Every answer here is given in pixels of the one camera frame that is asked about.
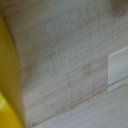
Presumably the yellow plastic bowl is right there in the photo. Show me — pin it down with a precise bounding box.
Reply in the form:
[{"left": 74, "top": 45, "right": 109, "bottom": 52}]
[{"left": 0, "top": 14, "right": 28, "bottom": 128}]

